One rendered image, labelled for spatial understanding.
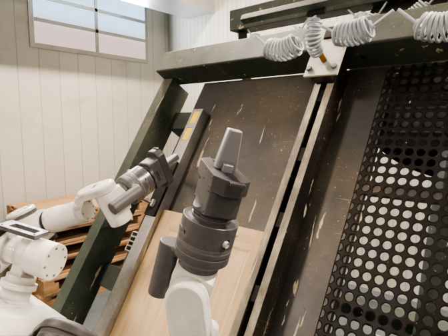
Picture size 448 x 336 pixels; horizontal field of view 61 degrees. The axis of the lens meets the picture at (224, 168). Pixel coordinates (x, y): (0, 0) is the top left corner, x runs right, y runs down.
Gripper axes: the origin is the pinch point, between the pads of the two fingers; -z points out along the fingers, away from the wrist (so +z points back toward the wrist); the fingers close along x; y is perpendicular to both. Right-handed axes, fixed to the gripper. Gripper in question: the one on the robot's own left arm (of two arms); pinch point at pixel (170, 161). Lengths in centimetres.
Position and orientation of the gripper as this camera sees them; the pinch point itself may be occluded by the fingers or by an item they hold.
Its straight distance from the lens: 119.0
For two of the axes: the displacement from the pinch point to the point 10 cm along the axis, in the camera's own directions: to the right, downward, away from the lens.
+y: 7.5, 0.8, -6.5
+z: -6.0, 4.9, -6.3
